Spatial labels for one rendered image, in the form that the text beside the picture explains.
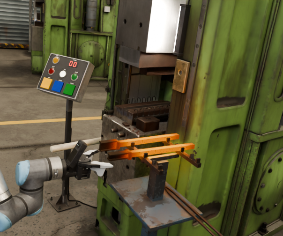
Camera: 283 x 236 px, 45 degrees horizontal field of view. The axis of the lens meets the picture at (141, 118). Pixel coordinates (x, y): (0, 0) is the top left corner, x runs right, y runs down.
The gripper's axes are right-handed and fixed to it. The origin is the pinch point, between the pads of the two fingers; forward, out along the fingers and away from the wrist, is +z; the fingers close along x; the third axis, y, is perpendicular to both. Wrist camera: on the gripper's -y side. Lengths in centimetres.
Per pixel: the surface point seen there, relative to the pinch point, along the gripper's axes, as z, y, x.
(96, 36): 202, 12, -503
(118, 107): 36, 1, -62
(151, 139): 29.1, -0.6, -10.8
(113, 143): 8.2, -0.8, -10.7
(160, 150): 26.8, -0.5, 1.3
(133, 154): 12.4, 0.1, 1.2
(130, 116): 38, 2, -50
